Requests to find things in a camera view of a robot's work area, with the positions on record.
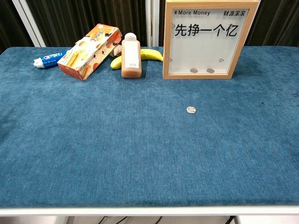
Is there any wooden money box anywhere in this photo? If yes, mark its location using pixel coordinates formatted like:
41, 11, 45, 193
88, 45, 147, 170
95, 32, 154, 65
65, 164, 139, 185
163, 0, 259, 80

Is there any blue table cloth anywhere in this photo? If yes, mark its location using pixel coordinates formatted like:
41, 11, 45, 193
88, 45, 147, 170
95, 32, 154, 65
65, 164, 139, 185
0, 46, 299, 208

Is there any brown juice bottle white cap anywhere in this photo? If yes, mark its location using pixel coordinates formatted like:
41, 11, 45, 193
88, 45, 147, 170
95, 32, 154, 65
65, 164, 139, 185
121, 32, 142, 78

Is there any yellow banana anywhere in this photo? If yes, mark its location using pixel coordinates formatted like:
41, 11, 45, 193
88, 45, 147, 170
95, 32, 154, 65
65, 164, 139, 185
110, 49, 164, 70

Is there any orange biscuit box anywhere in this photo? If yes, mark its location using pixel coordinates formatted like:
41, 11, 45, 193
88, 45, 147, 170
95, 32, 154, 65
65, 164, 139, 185
57, 23, 123, 81

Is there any black curtain panel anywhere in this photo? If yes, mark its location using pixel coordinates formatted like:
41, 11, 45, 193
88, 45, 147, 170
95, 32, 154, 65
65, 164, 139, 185
158, 0, 167, 47
247, 0, 299, 47
25, 0, 148, 47
0, 0, 33, 54

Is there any blue white toothpaste tube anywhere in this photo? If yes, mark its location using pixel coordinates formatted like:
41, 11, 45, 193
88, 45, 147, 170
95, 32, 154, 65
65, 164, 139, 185
33, 49, 71, 69

